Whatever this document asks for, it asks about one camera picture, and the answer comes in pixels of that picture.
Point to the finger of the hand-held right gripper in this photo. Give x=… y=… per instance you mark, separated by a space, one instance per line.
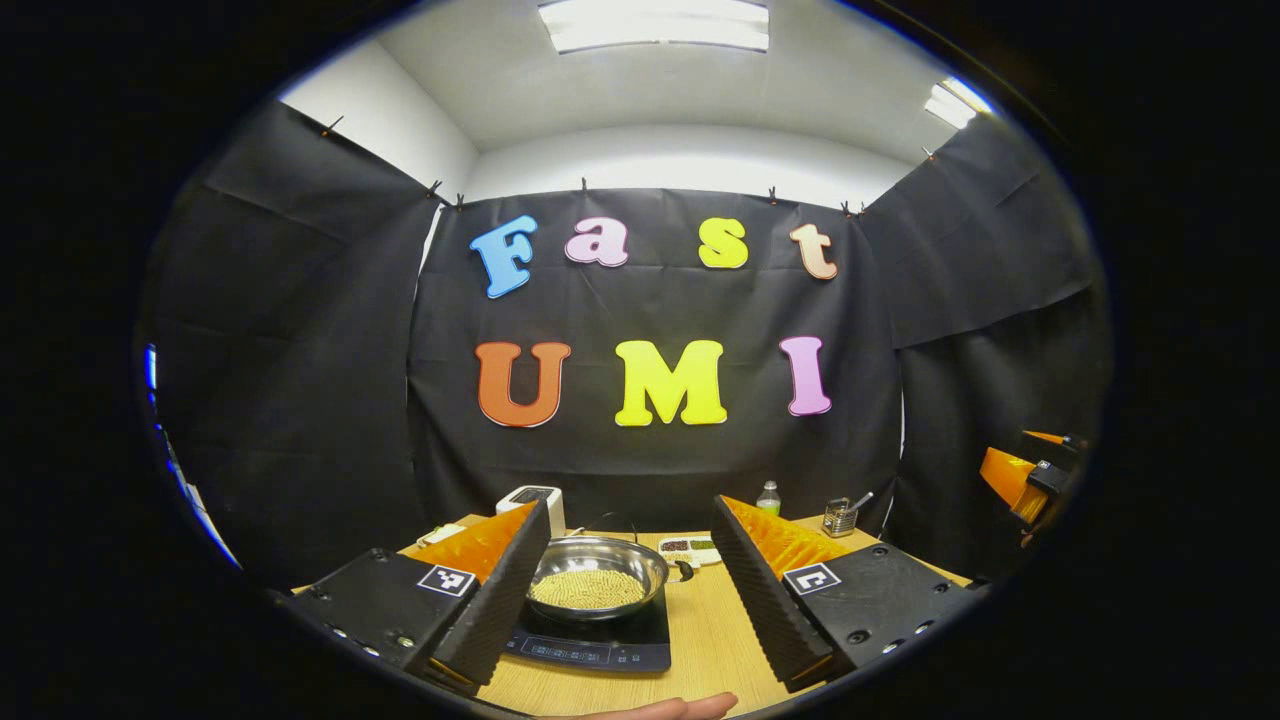
x=1010 y=480
x=1060 y=444

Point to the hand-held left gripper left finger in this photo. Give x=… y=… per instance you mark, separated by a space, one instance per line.
x=498 y=600

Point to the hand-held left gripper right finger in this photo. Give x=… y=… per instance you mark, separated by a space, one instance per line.
x=765 y=600

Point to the stainless steel pot with beans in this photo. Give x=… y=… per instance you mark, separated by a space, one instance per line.
x=595 y=580

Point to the black induction cooktop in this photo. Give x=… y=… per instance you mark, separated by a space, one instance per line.
x=600 y=645

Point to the sandwich in small dish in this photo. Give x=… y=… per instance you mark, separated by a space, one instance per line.
x=440 y=535

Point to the white divided bean tray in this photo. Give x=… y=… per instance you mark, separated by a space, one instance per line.
x=690 y=548

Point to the green drink bottle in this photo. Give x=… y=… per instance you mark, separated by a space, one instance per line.
x=768 y=502

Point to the white toaster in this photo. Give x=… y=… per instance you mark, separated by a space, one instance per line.
x=535 y=505

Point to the small metal spoon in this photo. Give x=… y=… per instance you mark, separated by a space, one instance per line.
x=860 y=500

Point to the black backdrop cloth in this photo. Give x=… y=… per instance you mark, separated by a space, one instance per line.
x=650 y=300

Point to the small ceiling light panel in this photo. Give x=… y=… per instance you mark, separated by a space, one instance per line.
x=955 y=102

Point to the large ceiling light panel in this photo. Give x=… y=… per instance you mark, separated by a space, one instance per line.
x=655 y=25

